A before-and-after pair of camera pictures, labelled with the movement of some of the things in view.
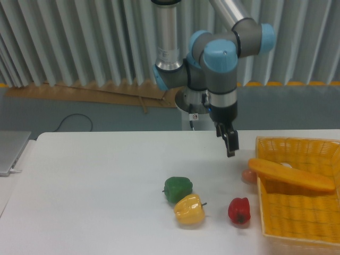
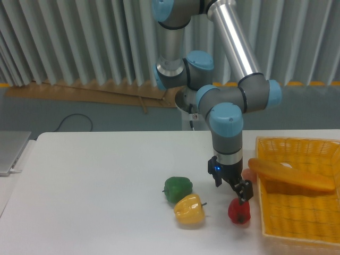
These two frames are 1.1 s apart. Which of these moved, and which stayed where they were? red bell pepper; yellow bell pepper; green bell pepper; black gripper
Moved: black gripper
Stayed: red bell pepper; green bell pepper; yellow bell pepper
